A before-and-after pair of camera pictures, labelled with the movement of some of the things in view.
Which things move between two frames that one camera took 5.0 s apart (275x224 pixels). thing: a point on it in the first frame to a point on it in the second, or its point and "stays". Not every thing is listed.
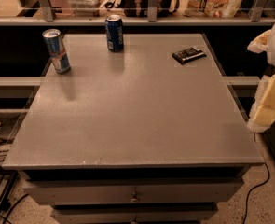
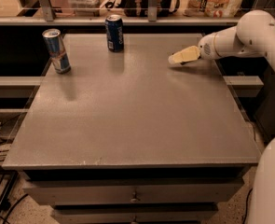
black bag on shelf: [133, 1] stays
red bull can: [57, 50] stays
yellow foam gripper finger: [269, 101] to [207, 50]
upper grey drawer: [131, 191] stays
